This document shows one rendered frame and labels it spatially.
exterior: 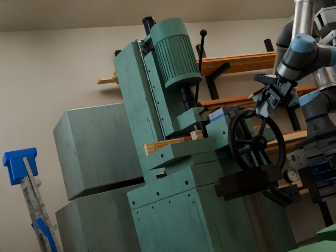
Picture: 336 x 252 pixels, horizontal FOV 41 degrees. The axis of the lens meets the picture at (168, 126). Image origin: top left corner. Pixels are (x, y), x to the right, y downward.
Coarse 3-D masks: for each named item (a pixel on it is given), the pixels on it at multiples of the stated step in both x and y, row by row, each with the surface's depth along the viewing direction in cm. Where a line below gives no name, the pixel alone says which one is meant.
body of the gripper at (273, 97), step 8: (280, 80) 156; (288, 80) 155; (264, 88) 162; (272, 88) 160; (280, 88) 159; (288, 88) 155; (264, 96) 163; (272, 96) 161; (280, 96) 159; (288, 96) 159; (272, 104) 160; (280, 104) 161; (288, 104) 163
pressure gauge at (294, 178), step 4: (292, 168) 196; (284, 172) 196; (288, 172) 194; (292, 172) 196; (296, 172) 197; (284, 176) 195; (288, 176) 193; (292, 176) 195; (296, 176) 196; (288, 180) 194; (292, 180) 194; (296, 180) 195; (292, 184) 196
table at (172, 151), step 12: (264, 132) 203; (180, 144) 177; (192, 144) 180; (204, 144) 183; (216, 144) 184; (228, 144) 178; (240, 144) 189; (156, 156) 183; (168, 156) 176; (180, 156) 175; (156, 168) 190
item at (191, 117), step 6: (192, 108) 201; (198, 108) 203; (186, 114) 204; (192, 114) 201; (198, 114) 202; (204, 114) 203; (180, 120) 209; (186, 120) 205; (192, 120) 201; (198, 120) 200; (204, 120) 202; (180, 126) 209; (186, 126) 206; (192, 126) 207
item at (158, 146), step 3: (171, 141) 194; (174, 141) 195; (177, 141) 196; (180, 141) 196; (156, 144) 190; (159, 144) 190; (162, 144) 191; (165, 144) 192; (168, 144) 193; (156, 147) 190; (159, 147) 190; (162, 147) 191; (156, 150) 190
